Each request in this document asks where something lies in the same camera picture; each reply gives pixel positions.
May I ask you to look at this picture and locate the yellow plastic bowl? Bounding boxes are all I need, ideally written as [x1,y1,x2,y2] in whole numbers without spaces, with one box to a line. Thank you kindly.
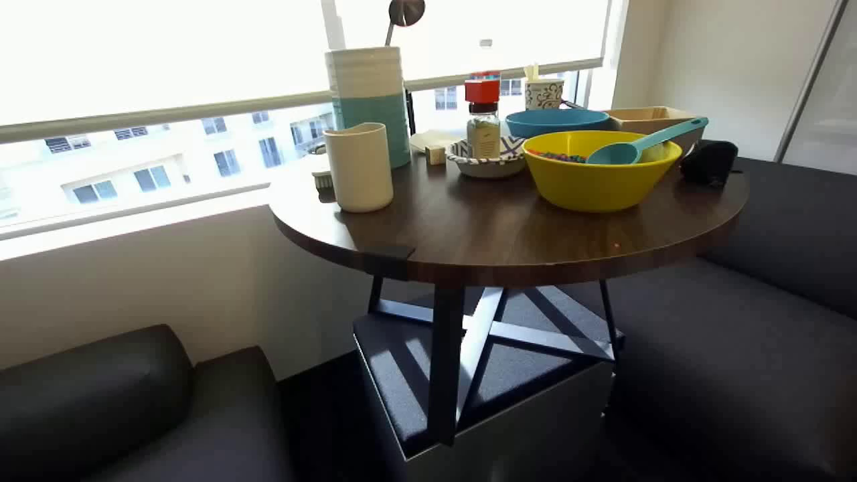
[520,129,684,217]

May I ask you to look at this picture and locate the white roller blind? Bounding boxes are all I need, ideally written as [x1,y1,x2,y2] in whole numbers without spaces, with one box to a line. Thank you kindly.
[342,0,617,90]
[0,0,335,143]

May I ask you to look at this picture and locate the patterned paper cup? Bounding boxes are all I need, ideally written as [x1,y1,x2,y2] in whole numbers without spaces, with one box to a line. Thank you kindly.
[522,74,567,113]

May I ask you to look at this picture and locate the white patterned dish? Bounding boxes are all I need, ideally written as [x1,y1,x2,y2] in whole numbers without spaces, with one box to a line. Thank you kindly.
[445,134,530,181]

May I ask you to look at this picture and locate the colourful candy pieces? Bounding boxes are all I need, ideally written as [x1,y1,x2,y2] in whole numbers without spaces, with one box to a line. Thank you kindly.
[533,147,593,166]

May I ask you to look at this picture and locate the blue plastic scoop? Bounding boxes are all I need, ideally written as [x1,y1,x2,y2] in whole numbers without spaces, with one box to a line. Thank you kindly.
[585,114,711,166]

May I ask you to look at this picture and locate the cream ceramic cup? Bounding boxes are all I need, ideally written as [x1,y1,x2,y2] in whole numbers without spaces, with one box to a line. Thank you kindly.
[324,121,397,217]

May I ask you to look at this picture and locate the white and teal canister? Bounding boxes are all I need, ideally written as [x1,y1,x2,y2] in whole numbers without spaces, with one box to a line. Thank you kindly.
[324,46,411,171]

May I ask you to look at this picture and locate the blue shallow bowl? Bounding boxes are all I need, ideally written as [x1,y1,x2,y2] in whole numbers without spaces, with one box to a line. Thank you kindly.
[504,106,616,141]

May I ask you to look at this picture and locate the light wooden box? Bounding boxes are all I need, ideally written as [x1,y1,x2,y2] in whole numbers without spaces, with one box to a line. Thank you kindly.
[604,105,710,150]

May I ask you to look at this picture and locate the black metal table base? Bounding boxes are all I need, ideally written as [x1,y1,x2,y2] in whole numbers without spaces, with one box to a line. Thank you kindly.
[363,276,623,450]

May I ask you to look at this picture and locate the metal ladle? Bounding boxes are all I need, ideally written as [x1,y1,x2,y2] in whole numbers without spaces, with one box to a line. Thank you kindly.
[383,0,427,48]

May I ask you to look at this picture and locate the red lid glass jar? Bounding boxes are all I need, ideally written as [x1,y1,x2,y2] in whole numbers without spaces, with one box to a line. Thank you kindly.
[462,72,505,159]

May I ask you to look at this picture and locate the small black rounded case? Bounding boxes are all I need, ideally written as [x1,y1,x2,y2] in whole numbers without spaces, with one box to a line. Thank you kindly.
[680,135,741,190]

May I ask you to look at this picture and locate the black leather sofa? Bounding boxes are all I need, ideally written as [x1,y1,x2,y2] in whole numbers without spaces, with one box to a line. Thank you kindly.
[604,158,857,482]
[0,321,297,482]

